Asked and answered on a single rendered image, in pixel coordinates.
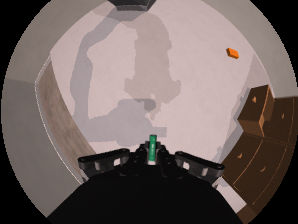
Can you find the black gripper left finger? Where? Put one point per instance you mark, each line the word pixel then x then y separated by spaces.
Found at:
pixel 103 162

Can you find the dark brown drawer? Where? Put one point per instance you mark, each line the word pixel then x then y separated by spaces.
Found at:
pixel 276 182
pixel 255 108
pixel 280 127
pixel 295 126
pixel 241 156
pixel 255 180

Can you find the brown wooden chest of drawers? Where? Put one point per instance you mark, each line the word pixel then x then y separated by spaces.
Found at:
pixel 267 139

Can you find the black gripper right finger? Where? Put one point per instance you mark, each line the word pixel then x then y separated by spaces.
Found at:
pixel 199 167

